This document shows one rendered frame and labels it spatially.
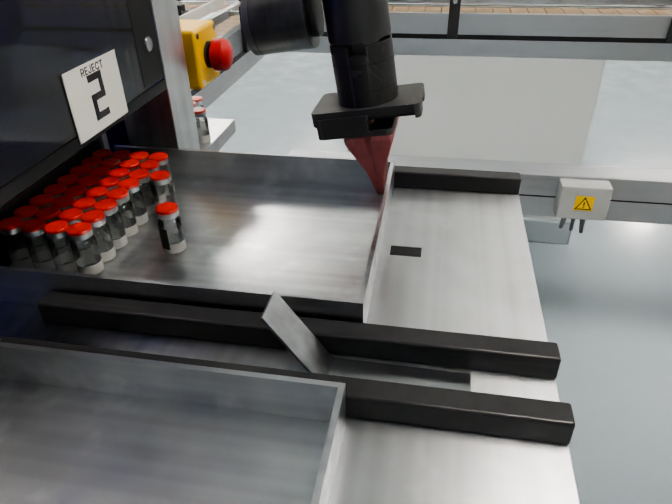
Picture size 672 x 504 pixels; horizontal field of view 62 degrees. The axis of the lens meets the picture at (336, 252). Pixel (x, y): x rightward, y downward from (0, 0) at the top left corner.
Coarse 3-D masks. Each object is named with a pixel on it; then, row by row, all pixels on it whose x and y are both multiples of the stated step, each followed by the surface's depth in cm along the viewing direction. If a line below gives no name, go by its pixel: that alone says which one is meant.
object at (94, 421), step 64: (0, 384) 40; (64, 384) 39; (128, 384) 38; (192, 384) 37; (256, 384) 36; (320, 384) 35; (0, 448) 35; (64, 448) 35; (128, 448) 35; (192, 448) 35; (256, 448) 35; (320, 448) 35
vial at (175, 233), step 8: (160, 216) 51; (168, 216) 51; (176, 216) 52; (160, 224) 52; (168, 224) 52; (176, 224) 52; (168, 232) 52; (176, 232) 52; (176, 240) 53; (184, 240) 54; (176, 248) 53; (184, 248) 54
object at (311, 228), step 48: (192, 192) 64; (240, 192) 64; (288, 192) 64; (336, 192) 64; (384, 192) 56; (144, 240) 56; (192, 240) 55; (240, 240) 55; (288, 240) 55; (336, 240) 55; (0, 288) 47; (48, 288) 46; (96, 288) 45; (144, 288) 44; (192, 288) 43; (240, 288) 49; (288, 288) 49; (336, 288) 48
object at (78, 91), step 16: (96, 64) 50; (112, 64) 52; (64, 80) 46; (80, 80) 48; (96, 80) 50; (112, 80) 52; (80, 96) 48; (112, 96) 52; (80, 112) 48; (112, 112) 53; (80, 128) 48; (96, 128) 50
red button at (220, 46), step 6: (210, 42) 70; (216, 42) 70; (222, 42) 70; (228, 42) 71; (210, 48) 70; (216, 48) 70; (222, 48) 70; (228, 48) 71; (210, 54) 70; (216, 54) 70; (222, 54) 70; (228, 54) 71; (210, 60) 71; (216, 60) 70; (222, 60) 70; (228, 60) 71; (216, 66) 71; (222, 66) 71; (228, 66) 72
